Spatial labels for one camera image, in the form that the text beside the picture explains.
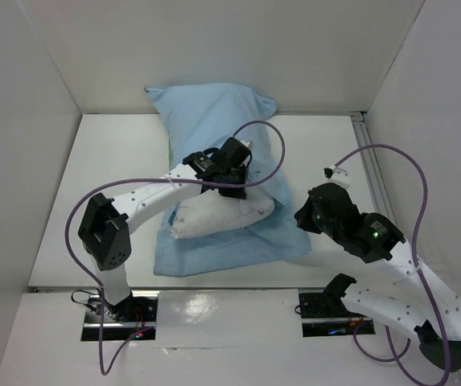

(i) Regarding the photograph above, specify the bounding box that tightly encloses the white pillow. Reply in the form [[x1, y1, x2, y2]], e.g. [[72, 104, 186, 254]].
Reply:
[[169, 187, 274, 239]]

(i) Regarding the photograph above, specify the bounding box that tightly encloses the blue green pillowcase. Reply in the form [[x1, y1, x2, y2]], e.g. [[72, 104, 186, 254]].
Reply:
[[146, 83, 311, 277]]

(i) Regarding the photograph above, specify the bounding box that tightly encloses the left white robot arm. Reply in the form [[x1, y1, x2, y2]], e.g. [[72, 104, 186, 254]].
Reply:
[[78, 137, 253, 321]]

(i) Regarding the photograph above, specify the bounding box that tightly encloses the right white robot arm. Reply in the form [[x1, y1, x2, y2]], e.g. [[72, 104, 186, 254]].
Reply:
[[294, 183, 461, 372]]

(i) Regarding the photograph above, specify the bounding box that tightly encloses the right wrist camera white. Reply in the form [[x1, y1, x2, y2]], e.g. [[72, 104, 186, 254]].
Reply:
[[323, 165, 351, 190]]

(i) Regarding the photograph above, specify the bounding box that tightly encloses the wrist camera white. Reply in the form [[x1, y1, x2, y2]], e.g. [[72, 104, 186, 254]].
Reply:
[[240, 140, 253, 149], [323, 165, 351, 190]]

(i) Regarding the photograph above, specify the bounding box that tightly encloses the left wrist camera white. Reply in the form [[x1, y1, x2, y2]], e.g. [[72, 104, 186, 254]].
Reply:
[[240, 140, 253, 149]]

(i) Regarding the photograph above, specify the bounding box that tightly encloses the aluminium rail frame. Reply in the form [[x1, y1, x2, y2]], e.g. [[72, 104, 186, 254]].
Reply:
[[351, 112, 394, 220]]

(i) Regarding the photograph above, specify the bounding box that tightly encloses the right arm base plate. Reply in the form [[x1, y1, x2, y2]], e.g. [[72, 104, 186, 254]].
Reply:
[[294, 289, 376, 338]]

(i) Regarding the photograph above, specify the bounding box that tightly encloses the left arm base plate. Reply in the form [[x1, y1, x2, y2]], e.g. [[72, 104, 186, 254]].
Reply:
[[71, 289, 158, 342]]

